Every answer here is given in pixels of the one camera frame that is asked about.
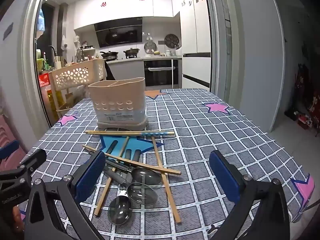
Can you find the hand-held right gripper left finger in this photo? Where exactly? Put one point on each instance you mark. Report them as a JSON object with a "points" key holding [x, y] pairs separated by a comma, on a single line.
{"points": [[91, 175]]}

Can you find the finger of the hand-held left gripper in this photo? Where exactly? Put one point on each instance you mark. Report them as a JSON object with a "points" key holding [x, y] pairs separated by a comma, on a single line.
{"points": [[33, 160], [8, 149]]}

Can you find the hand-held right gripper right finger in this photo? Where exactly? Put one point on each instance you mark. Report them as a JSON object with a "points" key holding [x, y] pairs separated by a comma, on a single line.
{"points": [[223, 177]]}

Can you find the plain wooden chopstick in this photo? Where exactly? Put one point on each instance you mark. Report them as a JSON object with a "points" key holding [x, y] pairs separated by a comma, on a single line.
{"points": [[174, 205], [162, 168], [105, 192]]}

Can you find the blue-patterned wooden chopstick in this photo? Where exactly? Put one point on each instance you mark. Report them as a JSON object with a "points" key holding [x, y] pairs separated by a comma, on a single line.
{"points": [[155, 133]]}

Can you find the beige plastic utensil holder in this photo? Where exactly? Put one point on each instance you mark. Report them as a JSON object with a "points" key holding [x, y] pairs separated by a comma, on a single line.
{"points": [[117, 92]]}

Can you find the pink ribbed storage box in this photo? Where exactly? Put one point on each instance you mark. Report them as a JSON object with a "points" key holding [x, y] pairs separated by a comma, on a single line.
{"points": [[10, 132]]}

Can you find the grey checkered star tablecloth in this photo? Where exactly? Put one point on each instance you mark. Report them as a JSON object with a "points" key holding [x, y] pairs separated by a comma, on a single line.
{"points": [[200, 130]]}

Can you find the yellow oil bottle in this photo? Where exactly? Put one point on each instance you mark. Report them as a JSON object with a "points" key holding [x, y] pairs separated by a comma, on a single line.
{"points": [[53, 98]]}

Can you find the red box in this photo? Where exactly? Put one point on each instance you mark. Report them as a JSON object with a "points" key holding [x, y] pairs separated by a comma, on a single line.
{"points": [[45, 81]]}

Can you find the green plastic basket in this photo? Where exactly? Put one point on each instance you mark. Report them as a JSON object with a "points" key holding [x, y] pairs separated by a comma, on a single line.
{"points": [[40, 64]]}

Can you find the cream tiered storage cart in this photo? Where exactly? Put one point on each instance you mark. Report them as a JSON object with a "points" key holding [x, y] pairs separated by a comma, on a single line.
{"points": [[75, 76]]}

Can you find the white knife block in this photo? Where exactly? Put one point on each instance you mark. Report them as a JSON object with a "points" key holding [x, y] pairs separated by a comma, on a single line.
{"points": [[58, 62]]}

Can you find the dark jacket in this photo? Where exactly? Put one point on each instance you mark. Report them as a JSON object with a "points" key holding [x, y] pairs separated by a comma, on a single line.
{"points": [[109, 72]]}

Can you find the dark kitchen faucet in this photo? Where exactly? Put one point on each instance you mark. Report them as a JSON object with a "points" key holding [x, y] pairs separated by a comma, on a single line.
{"points": [[52, 48]]}

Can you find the grey base cabinet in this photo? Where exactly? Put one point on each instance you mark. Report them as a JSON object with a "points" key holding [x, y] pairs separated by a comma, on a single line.
{"points": [[127, 70]]}

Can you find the white refrigerator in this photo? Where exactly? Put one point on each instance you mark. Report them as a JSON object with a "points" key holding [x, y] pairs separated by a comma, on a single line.
{"points": [[197, 67]]}

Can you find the red festive decorations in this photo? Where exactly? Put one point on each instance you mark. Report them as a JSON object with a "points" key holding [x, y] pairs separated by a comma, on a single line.
{"points": [[303, 97]]}

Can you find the black built-in oven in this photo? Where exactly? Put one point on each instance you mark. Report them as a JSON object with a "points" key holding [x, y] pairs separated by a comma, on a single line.
{"points": [[160, 77]]}

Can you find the white countertop spice shelf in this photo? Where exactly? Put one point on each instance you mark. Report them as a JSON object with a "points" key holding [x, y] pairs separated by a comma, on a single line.
{"points": [[86, 53]]}

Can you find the white hanging plastic bag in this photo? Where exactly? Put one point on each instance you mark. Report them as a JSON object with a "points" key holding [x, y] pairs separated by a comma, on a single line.
{"points": [[63, 41]]}

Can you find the black wok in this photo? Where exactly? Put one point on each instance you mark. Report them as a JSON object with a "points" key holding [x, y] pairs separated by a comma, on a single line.
{"points": [[109, 54]]}

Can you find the black cooking pot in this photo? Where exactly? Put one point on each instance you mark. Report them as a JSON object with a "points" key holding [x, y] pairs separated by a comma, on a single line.
{"points": [[131, 52]]}

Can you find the white mug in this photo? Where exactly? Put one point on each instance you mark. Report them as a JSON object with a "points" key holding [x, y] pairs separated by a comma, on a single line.
{"points": [[168, 53]]}

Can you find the black range hood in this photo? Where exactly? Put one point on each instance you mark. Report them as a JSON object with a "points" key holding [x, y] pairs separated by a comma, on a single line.
{"points": [[117, 33]]}

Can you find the dark round steamer tray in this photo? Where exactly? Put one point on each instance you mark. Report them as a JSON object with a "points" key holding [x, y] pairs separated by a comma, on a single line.
{"points": [[172, 40]]}

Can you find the white upper kitchen cabinets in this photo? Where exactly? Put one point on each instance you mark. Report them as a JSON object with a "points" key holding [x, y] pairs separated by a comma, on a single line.
{"points": [[125, 7]]}

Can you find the grey wall switch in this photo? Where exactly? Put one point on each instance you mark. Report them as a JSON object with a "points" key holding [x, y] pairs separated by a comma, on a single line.
{"points": [[8, 31]]}

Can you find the grey sliding door frame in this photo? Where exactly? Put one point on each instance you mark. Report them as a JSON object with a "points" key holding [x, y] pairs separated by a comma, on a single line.
{"points": [[220, 55]]}

